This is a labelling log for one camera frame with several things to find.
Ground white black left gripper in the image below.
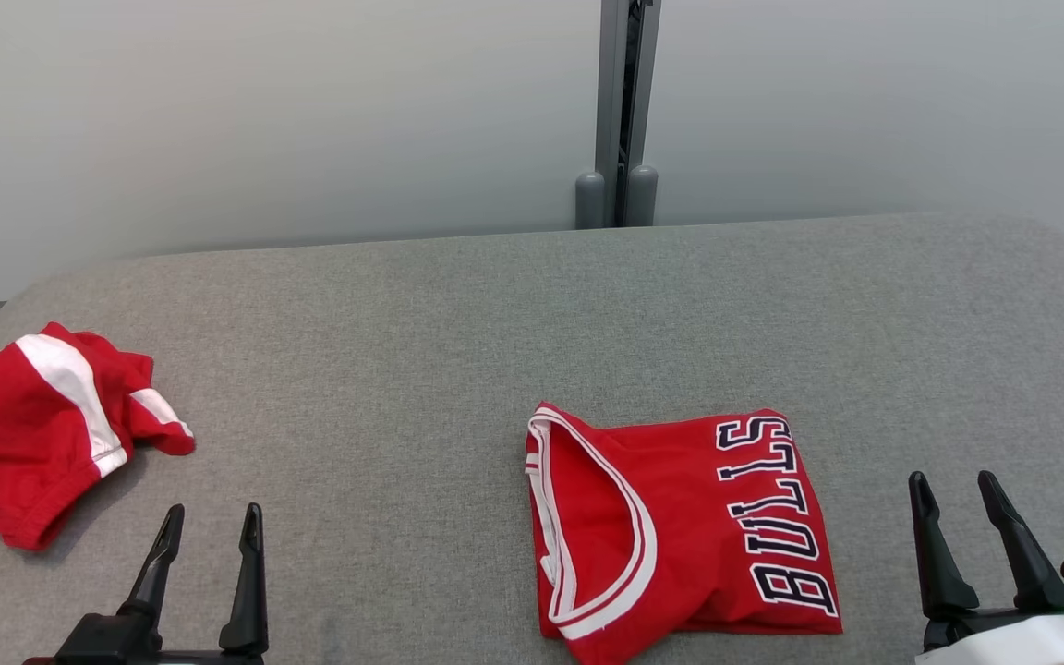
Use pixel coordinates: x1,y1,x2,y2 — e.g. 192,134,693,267
24,503,269,665

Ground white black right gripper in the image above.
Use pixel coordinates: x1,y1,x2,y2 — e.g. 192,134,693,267
908,471,1064,665

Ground red shorts with white stripes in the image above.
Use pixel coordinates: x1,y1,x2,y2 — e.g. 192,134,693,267
0,321,196,551

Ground red Bulls jersey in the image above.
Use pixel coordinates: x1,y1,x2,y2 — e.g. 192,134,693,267
525,403,843,665

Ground grey cylindrical post bumper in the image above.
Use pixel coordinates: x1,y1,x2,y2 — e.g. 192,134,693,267
626,164,659,227
574,171,607,229

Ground grey aluminium wall post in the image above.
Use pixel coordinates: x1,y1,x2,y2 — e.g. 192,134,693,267
595,0,662,227

